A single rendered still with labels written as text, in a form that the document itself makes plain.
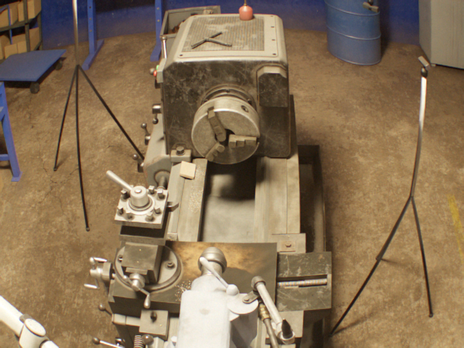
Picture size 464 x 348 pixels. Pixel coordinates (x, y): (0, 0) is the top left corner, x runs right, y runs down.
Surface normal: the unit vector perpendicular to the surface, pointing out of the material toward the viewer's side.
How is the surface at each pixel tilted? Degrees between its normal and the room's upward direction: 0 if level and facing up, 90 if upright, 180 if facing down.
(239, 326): 78
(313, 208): 0
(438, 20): 90
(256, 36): 0
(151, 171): 90
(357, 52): 90
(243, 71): 90
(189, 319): 0
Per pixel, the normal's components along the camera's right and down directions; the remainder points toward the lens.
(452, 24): -0.05, 0.62
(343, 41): -0.57, 0.52
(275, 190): -0.04, -0.79
